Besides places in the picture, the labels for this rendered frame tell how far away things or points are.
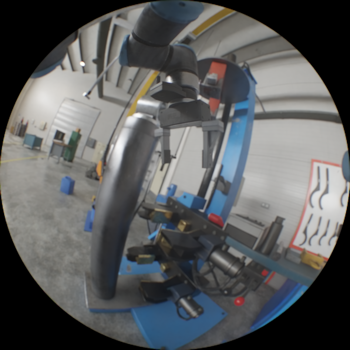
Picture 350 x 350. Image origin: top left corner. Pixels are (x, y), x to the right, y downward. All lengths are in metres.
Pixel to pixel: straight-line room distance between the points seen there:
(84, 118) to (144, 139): 11.41
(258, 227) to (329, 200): 2.07
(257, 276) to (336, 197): 2.24
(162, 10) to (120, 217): 0.66
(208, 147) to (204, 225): 0.65
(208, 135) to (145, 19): 0.27
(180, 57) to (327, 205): 2.59
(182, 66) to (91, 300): 1.41
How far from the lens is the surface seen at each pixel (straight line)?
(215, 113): 1.13
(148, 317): 1.27
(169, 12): 0.24
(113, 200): 0.55
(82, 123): 11.81
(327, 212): 2.58
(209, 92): 0.84
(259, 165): 2.75
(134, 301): 1.28
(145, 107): 0.63
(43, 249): 1.78
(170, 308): 1.37
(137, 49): 0.30
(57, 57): 0.45
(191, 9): 0.25
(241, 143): 1.12
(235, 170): 1.04
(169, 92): 0.27
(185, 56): 0.36
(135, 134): 0.53
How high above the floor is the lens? 1.28
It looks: 1 degrees up
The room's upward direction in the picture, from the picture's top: 20 degrees clockwise
